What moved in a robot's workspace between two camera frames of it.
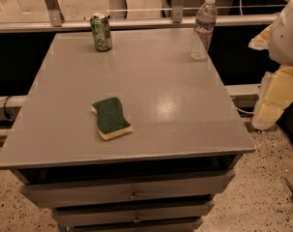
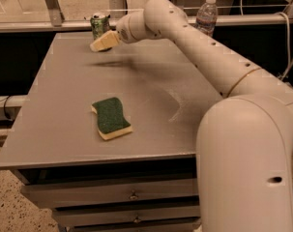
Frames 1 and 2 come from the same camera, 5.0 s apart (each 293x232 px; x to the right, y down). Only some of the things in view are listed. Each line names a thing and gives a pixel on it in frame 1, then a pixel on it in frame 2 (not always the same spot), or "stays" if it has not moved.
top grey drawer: x=61 y=194 stays
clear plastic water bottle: x=204 y=23 stays
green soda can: x=102 y=32 stays
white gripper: x=285 y=38 -> x=123 y=30
